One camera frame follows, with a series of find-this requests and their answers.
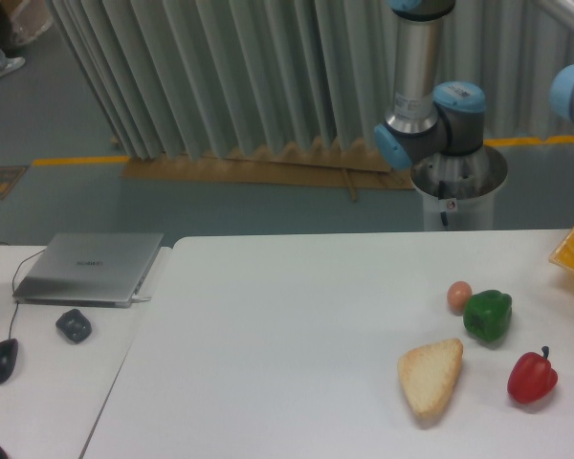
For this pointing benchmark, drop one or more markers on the black computer mouse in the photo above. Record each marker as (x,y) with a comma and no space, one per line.
(8,357)

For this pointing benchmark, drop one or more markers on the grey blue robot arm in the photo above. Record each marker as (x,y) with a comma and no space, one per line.
(425,117)

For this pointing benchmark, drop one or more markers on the green bell pepper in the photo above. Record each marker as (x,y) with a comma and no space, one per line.
(487,315)

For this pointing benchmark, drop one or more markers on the red bell pepper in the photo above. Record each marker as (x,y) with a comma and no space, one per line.
(532,378)

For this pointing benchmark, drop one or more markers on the brown cardboard sheet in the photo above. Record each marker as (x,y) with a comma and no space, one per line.
(353,169)

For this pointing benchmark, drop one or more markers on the brown egg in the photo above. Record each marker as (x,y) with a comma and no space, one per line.
(458,295)

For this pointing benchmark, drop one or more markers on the grey pleated curtain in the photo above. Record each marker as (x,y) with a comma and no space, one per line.
(192,77)

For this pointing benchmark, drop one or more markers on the silver closed laptop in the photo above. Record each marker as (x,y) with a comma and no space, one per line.
(90,269)

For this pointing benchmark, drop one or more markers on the toasted bread slice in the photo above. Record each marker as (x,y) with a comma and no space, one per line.
(428,375)

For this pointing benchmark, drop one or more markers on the black small controller device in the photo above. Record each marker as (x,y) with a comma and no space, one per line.
(74,326)

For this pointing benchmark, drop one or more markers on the white sneaker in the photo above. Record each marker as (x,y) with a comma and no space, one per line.
(12,65)

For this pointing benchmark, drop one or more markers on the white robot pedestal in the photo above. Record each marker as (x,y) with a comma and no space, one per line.
(458,192)

